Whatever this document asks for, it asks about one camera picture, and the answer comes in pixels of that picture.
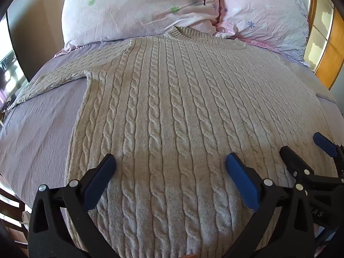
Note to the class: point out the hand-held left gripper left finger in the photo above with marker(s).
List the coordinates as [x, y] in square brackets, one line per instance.
[99, 178]

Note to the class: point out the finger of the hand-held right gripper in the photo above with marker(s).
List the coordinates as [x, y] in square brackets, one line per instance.
[325, 144]
[294, 160]

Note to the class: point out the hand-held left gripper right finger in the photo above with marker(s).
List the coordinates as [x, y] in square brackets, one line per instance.
[242, 180]

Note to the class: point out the lavender bed sheet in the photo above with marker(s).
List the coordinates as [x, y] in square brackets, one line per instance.
[40, 129]

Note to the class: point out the wooden chair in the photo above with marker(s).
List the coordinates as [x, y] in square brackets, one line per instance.
[12, 220]

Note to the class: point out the pink floral pillow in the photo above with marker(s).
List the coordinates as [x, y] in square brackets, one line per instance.
[264, 13]

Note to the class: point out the window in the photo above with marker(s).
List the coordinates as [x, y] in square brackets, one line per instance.
[8, 64]

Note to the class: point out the floral pillow with tree print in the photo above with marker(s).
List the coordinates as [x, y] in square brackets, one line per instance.
[129, 10]

